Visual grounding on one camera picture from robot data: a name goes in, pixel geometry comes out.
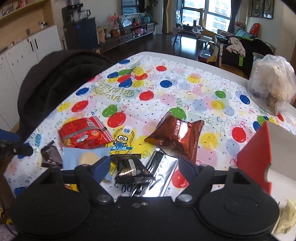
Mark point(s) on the yellow minion snack pouch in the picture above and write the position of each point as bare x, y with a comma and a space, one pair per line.
123, 141

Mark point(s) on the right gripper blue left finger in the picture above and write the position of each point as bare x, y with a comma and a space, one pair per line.
101, 170

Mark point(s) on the wall television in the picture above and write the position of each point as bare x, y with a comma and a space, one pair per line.
132, 6

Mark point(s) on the tv console shelf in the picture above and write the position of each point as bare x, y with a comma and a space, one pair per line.
127, 35

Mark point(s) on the brown foil snack bag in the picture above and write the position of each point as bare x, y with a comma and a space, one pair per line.
179, 135

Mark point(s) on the red checkered snack bag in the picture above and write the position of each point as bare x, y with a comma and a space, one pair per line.
85, 133

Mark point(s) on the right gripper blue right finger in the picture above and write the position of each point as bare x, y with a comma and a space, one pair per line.
188, 169

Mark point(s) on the red white cardboard box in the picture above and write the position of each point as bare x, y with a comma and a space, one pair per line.
269, 159

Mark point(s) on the small blue candy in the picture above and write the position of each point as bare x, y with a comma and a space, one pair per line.
38, 139

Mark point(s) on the dark brown chocolate packet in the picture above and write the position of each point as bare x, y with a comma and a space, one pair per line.
51, 156

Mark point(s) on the window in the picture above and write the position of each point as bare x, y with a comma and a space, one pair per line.
212, 15

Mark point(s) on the dark sofa with clothes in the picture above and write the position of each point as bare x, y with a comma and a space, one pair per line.
236, 54

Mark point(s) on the white cabinet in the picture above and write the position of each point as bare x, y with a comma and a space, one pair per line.
16, 63

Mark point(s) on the balloon birthday tablecloth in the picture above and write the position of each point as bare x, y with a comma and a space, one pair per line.
138, 92

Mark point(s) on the black snack packet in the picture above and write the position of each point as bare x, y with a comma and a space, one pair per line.
130, 170

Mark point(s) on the yellow small snack packet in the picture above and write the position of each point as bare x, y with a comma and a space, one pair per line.
72, 187

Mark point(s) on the silver foil snack packet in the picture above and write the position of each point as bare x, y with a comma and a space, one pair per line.
161, 166

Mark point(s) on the light blue snack packet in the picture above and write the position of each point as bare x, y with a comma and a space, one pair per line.
73, 157

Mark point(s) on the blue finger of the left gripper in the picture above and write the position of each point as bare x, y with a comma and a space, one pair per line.
9, 137

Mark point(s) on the dark jacket on chair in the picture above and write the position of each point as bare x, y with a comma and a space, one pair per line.
51, 81

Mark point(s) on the cream yellow snack packet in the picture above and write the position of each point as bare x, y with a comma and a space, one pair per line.
287, 219

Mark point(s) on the clear container with bagged snacks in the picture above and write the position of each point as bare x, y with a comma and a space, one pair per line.
271, 84

